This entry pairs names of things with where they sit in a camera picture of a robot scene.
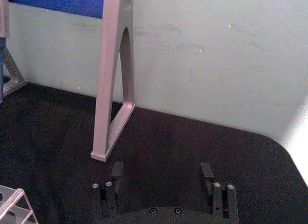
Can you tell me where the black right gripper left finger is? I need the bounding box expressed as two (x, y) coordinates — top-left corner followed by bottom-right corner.
(92, 162), (125, 219)

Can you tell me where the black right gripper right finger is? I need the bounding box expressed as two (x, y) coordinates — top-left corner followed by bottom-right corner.
(199, 162), (239, 220)

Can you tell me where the black table cloth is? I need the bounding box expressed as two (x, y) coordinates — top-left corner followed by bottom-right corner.
(0, 81), (308, 224)

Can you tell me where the clear plastic case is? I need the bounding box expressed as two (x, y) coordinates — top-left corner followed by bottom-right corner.
(0, 184), (39, 224)

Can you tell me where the blue panel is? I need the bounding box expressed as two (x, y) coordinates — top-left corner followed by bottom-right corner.
(8, 0), (106, 19)

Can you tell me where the grey metal frame post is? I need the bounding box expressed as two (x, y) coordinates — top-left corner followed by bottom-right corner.
(90, 0), (135, 162)

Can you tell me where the grey metal corner bracket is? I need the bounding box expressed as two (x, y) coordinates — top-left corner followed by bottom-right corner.
(0, 0), (27, 97)

